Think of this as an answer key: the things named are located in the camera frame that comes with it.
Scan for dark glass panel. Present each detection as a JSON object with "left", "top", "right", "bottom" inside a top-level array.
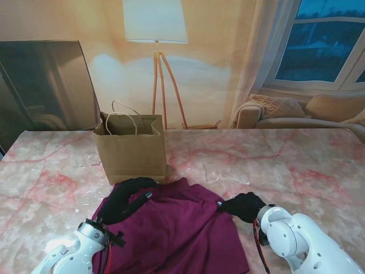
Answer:
[{"left": 0, "top": 40, "right": 102, "bottom": 152}]

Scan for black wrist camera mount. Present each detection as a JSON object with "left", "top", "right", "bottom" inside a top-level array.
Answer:
[
  {"left": 109, "top": 231, "right": 127, "bottom": 248},
  {"left": 258, "top": 231, "right": 271, "bottom": 247}
]

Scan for kraft paper bag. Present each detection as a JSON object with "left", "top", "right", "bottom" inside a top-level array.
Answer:
[{"left": 92, "top": 99, "right": 168, "bottom": 186}]

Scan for red black arm cable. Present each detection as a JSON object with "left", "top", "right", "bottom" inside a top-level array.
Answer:
[
  {"left": 252, "top": 217, "right": 271, "bottom": 274},
  {"left": 98, "top": 221, "right": 115, "bottom": 274}
]

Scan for red black right arm cable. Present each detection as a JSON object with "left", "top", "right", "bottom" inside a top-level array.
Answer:
[{"left": 252, "top": 217, "right": 271, "bottom": 274}]

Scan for tripod floor lamp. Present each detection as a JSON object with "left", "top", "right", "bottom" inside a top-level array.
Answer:
[{"left": 121, "top": 0, "right": 189, "bottom": 130}]

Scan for sheer cream curtain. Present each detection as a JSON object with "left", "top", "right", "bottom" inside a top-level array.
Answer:
[{"left": 228, "top": 0, "right": 303, "bottom": 129}]

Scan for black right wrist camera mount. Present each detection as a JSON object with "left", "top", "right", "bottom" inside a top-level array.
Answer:
[{"left": 258, "top": 231, "right": 271, "bottom": 247}]

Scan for beige sofa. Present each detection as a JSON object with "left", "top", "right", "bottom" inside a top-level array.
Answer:
[{"left": 232, "top": 94, "right": 365, "bottom": 135}]

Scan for wicker basket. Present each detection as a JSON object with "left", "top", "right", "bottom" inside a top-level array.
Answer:
[{"left": 182, "top": 119, "right": 222, "bottom": 130}]

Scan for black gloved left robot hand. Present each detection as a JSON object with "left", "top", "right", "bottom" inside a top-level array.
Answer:
[{"left": 98, "top": 176, "right": 159, "bottom": 226}]

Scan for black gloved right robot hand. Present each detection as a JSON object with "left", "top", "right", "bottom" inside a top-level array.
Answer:
[{"left": 216, "top": 192, "right": 269, "bottom": 224}]

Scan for plain beige cushion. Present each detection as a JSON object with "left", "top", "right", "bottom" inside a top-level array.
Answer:
[{"left": 303, "top": 95, "right": 365, "bottom": 120}]

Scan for cream knitted cushion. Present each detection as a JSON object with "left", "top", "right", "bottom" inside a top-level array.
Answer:
[{"left": 249, "top": 94, "right": 307, "bottom": 119}]

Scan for red black left arm cable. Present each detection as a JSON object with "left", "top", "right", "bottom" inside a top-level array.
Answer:
[{"left": 98, "top": 221, "right": 115, "bottom": 274}]

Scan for maroon shorts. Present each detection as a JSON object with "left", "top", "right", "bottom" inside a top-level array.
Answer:
[{"left": 91, "top": 177, "right": 250, "bottom": 274}]

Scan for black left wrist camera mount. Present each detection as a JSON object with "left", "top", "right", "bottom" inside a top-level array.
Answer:
[{"left": 109, "top": 231, "right": 127, "bottom": 248}]

